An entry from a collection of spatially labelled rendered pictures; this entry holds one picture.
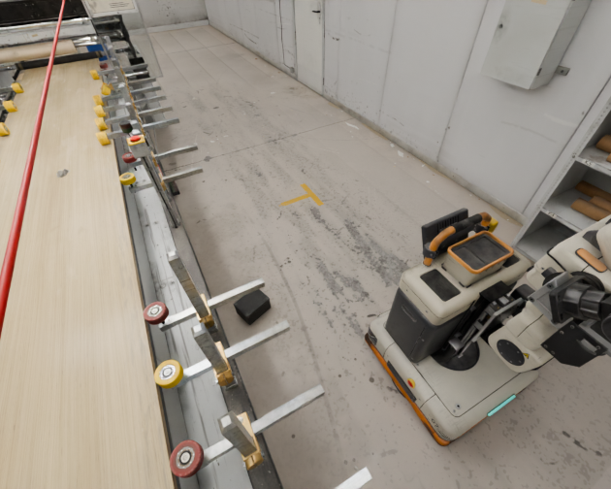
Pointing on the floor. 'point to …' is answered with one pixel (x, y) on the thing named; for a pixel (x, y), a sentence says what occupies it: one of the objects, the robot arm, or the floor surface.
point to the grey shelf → (581, 161)
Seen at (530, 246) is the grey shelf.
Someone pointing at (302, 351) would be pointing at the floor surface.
